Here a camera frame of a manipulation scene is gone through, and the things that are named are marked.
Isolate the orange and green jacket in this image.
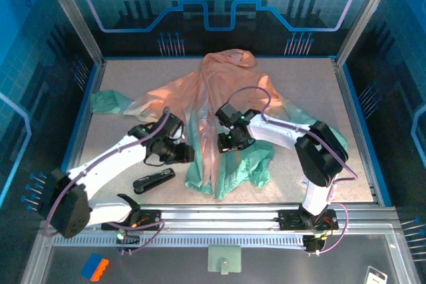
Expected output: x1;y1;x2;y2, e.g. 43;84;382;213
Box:
89;48;349;201

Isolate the black clip tool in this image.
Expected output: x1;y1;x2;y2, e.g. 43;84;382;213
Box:
132;168;176;195

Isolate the blue table edge strip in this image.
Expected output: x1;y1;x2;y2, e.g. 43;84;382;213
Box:
341;63;392;207
61;63;101;195

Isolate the blue and orange block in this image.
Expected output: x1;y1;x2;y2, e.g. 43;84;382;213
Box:
80;253;110;281

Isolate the black and white card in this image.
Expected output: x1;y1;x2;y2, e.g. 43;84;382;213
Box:
364;265;389;284

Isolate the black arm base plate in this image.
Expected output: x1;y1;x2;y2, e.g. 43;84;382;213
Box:
278;209;339;231
101;209;164;231

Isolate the aluminium extrusion rail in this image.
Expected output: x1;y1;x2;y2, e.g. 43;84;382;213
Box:
51;201;399;251

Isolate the grey-green metal bracket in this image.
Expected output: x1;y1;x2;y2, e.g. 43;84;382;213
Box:
208;245;242;275

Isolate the aluminium frame post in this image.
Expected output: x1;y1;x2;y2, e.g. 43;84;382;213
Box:
35;0;107;69
334;0;402;69

